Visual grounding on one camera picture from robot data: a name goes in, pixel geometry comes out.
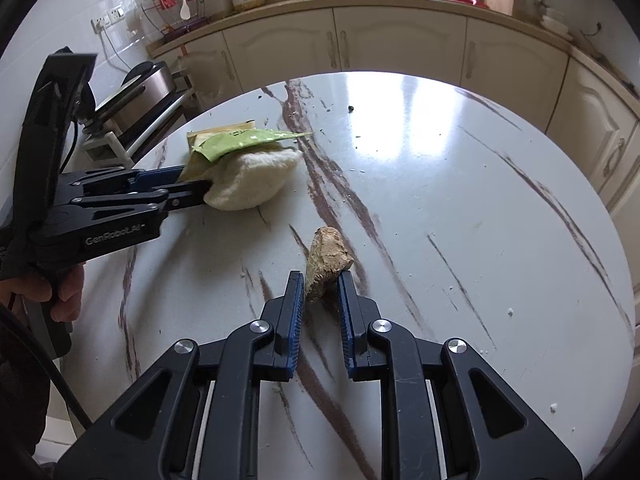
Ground wall power outlet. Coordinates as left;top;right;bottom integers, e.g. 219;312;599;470
91;6;126;32

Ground tan paper packet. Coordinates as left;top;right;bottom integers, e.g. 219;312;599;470
180;120;258;181

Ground white rolling shelf cart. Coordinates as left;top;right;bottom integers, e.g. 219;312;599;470
80;87;196;166

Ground steel electric griddle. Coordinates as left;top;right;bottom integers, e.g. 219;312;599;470
92;60;176;133

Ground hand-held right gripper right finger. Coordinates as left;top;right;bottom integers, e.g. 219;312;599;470
336;269;585;480

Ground brown dried lump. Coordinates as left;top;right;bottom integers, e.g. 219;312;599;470
305;226;355;303

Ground black cable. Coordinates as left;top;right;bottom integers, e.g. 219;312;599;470
0;302;96;428

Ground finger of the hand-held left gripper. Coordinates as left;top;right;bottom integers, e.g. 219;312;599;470
60;166;186;196
75;180;213;212

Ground cream kitchen cabinets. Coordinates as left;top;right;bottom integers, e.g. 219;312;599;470
150;5;640;241

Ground person's left hand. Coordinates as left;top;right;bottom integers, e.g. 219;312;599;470
0;262;86;323

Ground white cloth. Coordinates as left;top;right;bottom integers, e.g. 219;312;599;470
204;141;303;211

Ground green packet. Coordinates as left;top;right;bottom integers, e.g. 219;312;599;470
187;129;313;163

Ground wire fruit basket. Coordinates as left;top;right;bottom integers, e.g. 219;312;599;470
141;0;211;37

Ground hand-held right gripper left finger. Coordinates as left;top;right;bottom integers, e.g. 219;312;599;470
55;270;307;480

